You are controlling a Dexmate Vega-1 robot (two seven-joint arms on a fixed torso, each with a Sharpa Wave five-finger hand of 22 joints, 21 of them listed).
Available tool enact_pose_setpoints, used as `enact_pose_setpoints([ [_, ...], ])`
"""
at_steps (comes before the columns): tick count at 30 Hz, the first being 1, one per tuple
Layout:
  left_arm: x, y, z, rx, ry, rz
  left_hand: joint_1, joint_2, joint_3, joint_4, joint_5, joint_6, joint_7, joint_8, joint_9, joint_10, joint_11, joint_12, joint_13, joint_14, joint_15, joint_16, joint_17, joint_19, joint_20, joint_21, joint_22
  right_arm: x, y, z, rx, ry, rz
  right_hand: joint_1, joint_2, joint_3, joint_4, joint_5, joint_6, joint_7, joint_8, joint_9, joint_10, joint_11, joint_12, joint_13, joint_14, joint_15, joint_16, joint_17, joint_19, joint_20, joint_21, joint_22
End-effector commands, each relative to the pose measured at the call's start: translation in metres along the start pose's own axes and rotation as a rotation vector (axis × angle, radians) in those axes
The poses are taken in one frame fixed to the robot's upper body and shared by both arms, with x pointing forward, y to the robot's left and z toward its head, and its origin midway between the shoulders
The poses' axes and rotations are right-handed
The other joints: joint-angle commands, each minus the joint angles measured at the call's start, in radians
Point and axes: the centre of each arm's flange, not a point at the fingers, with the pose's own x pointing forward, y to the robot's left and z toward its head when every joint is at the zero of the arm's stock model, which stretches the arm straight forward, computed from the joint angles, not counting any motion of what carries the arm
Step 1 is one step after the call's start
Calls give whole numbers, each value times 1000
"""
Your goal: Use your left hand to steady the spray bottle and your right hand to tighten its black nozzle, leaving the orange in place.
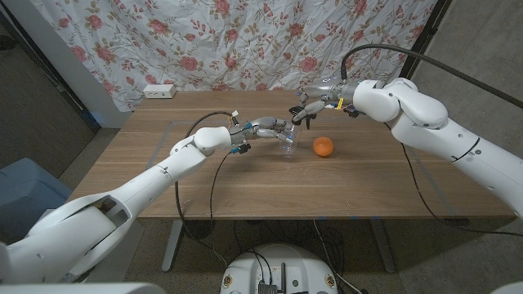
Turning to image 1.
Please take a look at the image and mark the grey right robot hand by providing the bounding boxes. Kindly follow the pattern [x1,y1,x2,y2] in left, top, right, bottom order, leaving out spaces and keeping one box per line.
[292,78,363,123]

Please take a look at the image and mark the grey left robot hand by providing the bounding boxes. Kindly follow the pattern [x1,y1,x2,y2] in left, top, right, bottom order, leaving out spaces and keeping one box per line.
[230,116,296,144]

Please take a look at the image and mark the clear plastic spray bottle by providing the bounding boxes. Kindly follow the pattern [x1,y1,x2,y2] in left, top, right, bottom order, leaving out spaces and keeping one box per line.
[278,124,302,157]

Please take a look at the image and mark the orange fruit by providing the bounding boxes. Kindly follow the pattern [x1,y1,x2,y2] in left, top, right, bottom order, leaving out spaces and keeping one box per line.
[312,136,335,158]

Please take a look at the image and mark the floral print backdrop cloth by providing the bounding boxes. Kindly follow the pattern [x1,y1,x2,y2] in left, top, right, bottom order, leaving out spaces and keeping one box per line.
[30,0,438,114]

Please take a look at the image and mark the black backdrop stand pole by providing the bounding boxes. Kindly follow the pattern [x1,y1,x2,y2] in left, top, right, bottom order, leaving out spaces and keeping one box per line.
[398,0,453,81]

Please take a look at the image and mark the white power strip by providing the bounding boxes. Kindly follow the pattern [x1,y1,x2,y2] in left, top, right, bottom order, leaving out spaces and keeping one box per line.
[142,83,177,100]

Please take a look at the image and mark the black round floor disc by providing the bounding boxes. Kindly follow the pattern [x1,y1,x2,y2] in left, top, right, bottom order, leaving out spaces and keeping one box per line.
[182,220,217,240]

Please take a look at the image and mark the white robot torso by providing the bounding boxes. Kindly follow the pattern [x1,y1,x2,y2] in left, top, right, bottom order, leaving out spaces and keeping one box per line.
[220,243,339,294]

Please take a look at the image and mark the white table leg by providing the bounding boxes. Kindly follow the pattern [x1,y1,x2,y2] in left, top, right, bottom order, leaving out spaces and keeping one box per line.
[161,220,185,274]

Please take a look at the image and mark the grey table leg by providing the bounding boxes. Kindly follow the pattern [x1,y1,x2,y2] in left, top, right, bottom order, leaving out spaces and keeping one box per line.
[369,220,396,274]

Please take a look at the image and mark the blue plastic bin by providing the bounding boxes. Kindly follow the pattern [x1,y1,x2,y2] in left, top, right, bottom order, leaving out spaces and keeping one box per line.
[0,158,74,242]

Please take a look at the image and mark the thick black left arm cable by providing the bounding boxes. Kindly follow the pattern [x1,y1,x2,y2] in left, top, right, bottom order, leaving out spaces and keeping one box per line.
[174,110,235,269]

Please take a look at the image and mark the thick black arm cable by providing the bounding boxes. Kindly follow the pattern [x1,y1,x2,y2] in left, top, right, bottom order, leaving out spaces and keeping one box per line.
[340,43,523,109]
[174,110,235,269]

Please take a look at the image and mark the thin black left camera cable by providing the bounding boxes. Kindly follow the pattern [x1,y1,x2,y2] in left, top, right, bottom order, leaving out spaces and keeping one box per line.
[208,150,236,251]

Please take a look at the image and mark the thin black camera cable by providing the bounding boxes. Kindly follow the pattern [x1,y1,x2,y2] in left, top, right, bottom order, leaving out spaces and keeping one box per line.
[383,122,523,238]
[208,150,236,251]

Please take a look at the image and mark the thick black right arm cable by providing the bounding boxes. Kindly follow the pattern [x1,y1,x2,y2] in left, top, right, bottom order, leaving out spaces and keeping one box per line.
[340,43,523,109]

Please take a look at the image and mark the thin black right camera cable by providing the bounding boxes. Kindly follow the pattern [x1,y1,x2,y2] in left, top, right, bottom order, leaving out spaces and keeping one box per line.
[383,122,523,238]

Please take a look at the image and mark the white floor cable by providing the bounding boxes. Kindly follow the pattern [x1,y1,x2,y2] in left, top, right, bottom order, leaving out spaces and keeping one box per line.
[312,220,363,294]

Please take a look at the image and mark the dark door frame strip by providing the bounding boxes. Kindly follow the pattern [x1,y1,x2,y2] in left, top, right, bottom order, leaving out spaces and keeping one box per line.
[0,7,101,132]

